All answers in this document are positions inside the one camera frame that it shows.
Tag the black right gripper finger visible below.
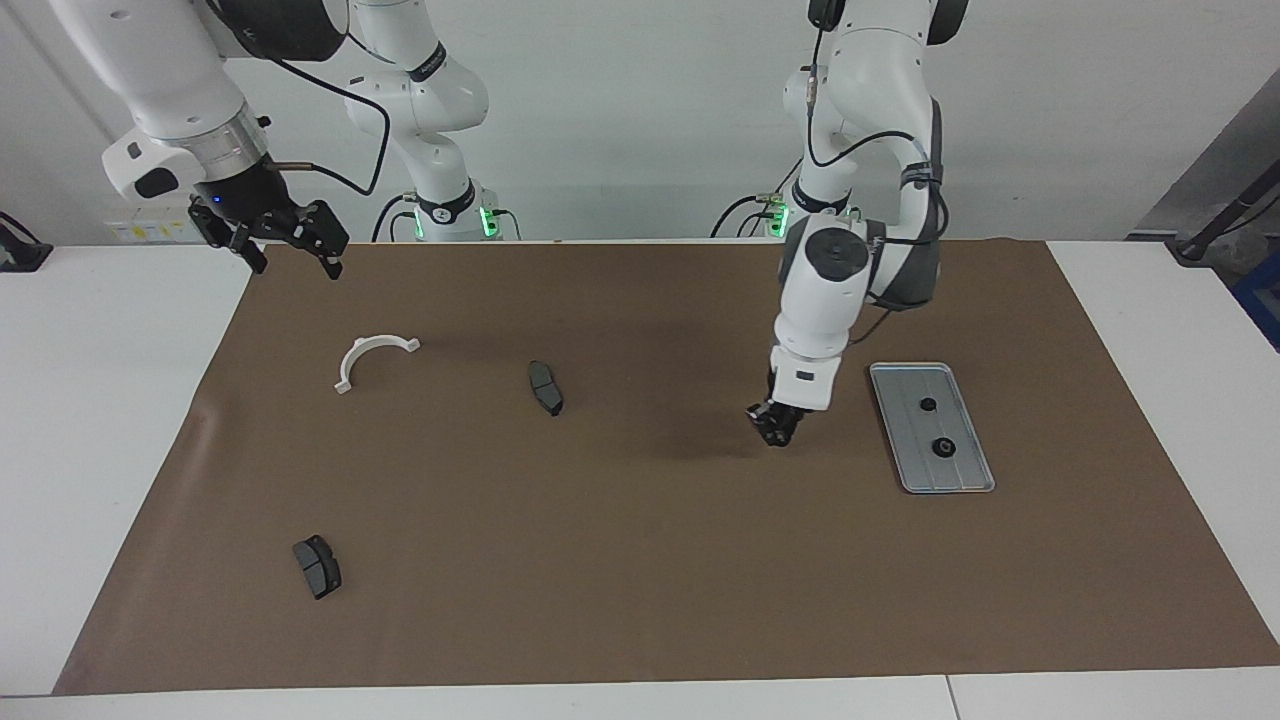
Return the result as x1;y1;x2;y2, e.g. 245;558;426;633
230;226;271;277
300;199;352;282

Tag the silver metal tray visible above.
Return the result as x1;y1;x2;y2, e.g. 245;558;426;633
868;362;997;495

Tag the brown table mat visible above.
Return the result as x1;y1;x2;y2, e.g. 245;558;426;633
52;238;1280;696

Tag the slim dark grey brake pad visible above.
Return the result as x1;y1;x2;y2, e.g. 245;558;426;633
527;360;565;418

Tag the wide dark grey brake pad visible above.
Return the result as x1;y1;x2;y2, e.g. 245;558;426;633
292;535;343;601

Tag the blue crate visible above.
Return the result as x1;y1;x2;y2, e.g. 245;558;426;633
1232;255;1280;353

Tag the black stand pole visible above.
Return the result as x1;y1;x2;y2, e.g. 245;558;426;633
1170;165;1280;266

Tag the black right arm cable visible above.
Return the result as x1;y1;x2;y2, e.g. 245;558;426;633
205;0;391;198

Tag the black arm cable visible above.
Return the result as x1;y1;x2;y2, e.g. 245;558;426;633
205;0;391;198
805;0;951;346

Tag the black base cable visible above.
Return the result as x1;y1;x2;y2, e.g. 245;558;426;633
710;150;806;241
372;192;419;243

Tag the white wall socket box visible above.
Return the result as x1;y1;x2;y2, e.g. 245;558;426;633
105;203;201;244

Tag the white curved plastic bracket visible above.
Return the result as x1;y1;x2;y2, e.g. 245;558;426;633
333;335;422;396

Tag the black clamp mount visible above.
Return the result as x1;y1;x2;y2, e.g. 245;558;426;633
0;212;53;273

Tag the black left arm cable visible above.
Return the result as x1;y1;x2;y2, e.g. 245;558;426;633
805;0;951;346

